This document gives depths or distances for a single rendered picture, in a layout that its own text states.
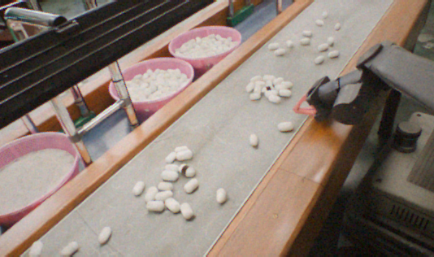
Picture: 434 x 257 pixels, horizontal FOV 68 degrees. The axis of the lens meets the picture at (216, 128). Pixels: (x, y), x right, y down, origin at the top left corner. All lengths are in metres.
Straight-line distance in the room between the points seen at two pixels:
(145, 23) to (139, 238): 0.38
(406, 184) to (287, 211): 0.56
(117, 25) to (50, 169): 0.46
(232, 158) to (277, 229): 0.22
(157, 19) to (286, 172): 0.38
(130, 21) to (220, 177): 0.36
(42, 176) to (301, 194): 0.61
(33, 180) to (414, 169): 1.05
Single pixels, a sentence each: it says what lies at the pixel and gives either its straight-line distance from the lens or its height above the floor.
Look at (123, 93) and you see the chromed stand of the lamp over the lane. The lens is 0.80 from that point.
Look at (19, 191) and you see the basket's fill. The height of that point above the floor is 0.73.
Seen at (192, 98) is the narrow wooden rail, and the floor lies 0.76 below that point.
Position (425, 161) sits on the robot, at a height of 0.48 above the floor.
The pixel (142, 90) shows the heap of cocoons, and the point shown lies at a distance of 1.03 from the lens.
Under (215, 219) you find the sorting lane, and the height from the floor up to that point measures 0.74.
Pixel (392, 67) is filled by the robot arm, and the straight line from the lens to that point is 0.59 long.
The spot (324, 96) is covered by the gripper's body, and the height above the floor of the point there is 0.84.
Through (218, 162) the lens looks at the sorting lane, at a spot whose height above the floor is 0.74.
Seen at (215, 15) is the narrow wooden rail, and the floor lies 0.75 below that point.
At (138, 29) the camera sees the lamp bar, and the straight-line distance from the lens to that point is 0.55.
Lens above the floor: 1.25
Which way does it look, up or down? 39 degrees down
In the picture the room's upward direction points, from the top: 9 degrees counter-clockwise
